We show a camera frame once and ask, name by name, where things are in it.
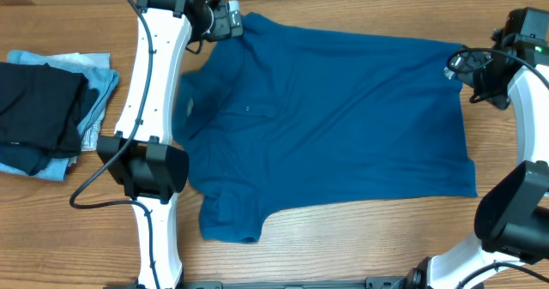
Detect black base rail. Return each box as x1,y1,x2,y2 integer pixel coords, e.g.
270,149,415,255
105,275,484,289

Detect dark navy folded garment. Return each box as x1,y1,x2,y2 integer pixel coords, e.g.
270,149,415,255
1,87,99,176

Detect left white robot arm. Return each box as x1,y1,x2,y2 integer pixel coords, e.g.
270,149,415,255
97,0,243,288

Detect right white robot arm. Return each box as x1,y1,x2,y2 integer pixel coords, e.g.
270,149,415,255
380,7,548,289

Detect light blue folded garment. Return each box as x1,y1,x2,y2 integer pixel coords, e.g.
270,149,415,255
0,49,120,183

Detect black folded garment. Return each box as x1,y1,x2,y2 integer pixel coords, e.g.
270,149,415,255
1,63,87,158

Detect blue polo shirt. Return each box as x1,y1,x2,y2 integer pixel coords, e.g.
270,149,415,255
172,13,476,243

